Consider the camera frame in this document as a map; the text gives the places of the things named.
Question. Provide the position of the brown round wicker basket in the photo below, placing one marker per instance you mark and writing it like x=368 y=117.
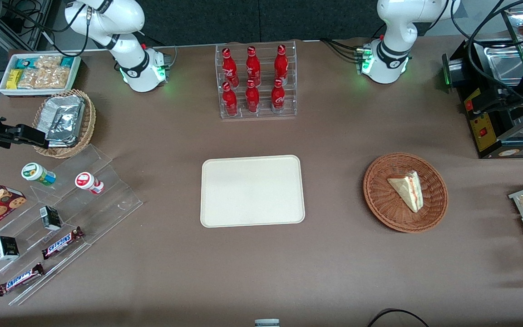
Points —
x=379 y=195

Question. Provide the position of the black sealing machine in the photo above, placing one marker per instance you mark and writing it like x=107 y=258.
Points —
x=486 y=131

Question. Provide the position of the cream plastic tray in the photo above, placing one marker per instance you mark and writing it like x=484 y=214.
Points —
x=252 y=190

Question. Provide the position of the red cola bottle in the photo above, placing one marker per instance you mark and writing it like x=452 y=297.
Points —
x=281 y=66
x=229 y=102
x=229 y=70
x=278 y=97
x=252 y=99
x=253 y=68

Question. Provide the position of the light wicker basket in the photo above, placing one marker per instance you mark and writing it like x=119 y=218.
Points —
x=88 y=122

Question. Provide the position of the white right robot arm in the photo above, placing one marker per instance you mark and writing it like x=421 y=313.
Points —
x=140 y=68

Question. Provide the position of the clear bag of nuts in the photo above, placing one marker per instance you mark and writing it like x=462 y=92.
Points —
x=48 y=62
x=29 y=79
x=56 y=78

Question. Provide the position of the brown Snickers bar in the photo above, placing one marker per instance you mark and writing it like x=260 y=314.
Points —
x=61 y=243
x=20 y=279

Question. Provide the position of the white snack bin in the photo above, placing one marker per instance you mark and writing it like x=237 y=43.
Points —
x=76 y=75

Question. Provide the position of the triangular wrapped sandwich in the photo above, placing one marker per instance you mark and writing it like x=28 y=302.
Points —
x=409 y=190

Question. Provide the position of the teal snack packet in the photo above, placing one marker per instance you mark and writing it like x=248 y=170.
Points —
x=24 y=63
x=67 y=61

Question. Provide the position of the green lid yogurt cup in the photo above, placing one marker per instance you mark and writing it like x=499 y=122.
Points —
x=34 y=172

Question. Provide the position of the yellow snack bar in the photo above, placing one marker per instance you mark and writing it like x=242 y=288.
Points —
x=14 y=79

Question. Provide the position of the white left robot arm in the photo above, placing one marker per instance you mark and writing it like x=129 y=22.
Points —
x=393 y=32

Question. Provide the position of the small grey object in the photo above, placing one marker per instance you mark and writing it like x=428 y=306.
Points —
x=267 y=323

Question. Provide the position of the red lid yogurt cup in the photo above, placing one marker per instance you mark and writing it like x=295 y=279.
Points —
x=86 y=181

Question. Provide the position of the clear acrylic step display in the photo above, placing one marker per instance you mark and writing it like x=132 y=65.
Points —
x=107 y=204

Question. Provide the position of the clear acrylic bottle rack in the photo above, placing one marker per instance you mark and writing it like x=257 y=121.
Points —
x=291 y=79

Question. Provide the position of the small black carton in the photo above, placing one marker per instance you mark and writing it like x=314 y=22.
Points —
x=6 y=248
x=51 y=218

